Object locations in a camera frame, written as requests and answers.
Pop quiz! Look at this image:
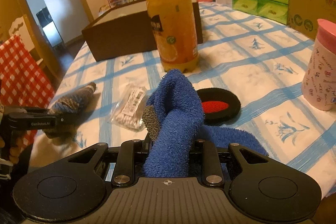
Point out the blue terry towel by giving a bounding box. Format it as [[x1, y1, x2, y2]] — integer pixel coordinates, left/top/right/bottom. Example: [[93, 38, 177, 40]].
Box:
[[142, 69, 268, 178]]

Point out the grey fuzzy sock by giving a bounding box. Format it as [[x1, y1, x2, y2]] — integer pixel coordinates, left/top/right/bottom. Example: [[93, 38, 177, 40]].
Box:
[[142, 105, 161, 141]]

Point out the cotton swabs plastic bag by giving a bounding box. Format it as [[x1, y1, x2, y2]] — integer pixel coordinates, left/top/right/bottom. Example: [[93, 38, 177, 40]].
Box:
[[110, 84, 148, 132]]

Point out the striped brown blue knit sock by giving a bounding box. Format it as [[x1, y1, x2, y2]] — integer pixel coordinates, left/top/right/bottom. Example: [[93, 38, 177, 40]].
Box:
[[43, 82, 96, 139]]

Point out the person left hand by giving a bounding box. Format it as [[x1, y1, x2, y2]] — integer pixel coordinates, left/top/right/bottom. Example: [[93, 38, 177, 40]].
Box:
[[1, 131, 24, 166]]

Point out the red white checked cloth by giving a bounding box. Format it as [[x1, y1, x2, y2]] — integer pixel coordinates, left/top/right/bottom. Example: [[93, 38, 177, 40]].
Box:
[[1, 35, 55, 137]]

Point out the black red round pad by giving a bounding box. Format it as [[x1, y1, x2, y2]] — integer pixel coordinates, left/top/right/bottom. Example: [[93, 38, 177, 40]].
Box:
[[197, 88, 241, 126]]

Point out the black water dispenser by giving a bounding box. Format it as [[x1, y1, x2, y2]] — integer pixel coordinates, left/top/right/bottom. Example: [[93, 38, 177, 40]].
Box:
[[36, 7, 63, 48]]

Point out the blue white checked tablecloth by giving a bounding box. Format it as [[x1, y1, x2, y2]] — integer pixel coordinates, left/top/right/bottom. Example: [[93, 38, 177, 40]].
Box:
[[29, 3, 335, 196]]

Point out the dark brown storage box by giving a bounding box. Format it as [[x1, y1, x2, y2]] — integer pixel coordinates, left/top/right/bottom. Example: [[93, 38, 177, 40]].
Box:
[[82, 0, 203, 61]]

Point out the pink floral cup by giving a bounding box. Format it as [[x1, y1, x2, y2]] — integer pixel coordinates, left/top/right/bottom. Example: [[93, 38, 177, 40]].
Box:
[[301, 19, 336, 111]]

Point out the orange juice bottle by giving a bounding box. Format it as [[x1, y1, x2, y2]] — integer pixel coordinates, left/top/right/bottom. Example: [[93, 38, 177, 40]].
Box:
[[146, 0, 198, 73]]

